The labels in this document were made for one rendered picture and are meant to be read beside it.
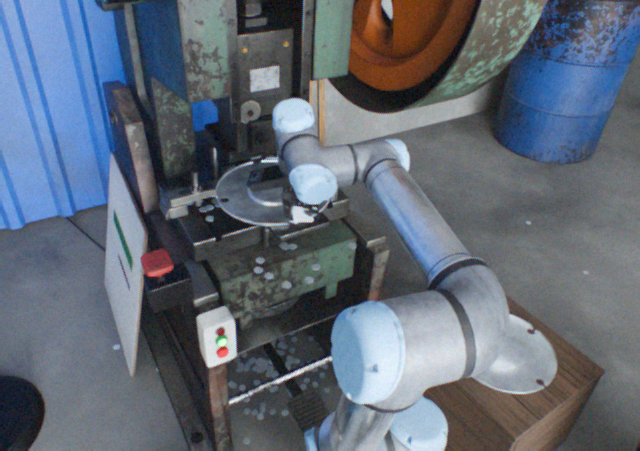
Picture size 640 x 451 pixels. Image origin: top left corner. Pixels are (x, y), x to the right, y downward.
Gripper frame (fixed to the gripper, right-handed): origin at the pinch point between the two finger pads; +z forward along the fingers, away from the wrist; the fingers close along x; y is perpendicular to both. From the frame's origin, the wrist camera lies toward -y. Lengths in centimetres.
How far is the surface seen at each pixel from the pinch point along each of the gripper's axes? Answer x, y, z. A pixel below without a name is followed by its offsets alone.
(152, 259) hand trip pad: -19.1, -26.5, -2.7
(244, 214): -0.8, -12.0, 1.1
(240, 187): 9.1, -16.8, 4.6
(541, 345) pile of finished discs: 4, 69, 48
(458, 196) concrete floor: 110, 50, 122
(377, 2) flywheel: 59, 8, -19
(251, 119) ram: 15.8, -13.5, -13.7
